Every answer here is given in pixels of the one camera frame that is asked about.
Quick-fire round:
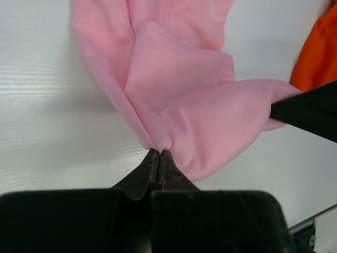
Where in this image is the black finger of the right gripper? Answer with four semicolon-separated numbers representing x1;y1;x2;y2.
270;81;337;142

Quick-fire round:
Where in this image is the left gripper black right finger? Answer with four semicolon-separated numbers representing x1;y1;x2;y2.
151;151;294;252

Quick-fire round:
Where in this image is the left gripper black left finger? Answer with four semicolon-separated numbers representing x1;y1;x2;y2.
1;149;160;252

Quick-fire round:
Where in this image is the pink t shirt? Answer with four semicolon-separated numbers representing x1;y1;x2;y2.
71;1;299;181

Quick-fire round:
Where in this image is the orange t shirt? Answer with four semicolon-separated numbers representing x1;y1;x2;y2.
290;1;337;92

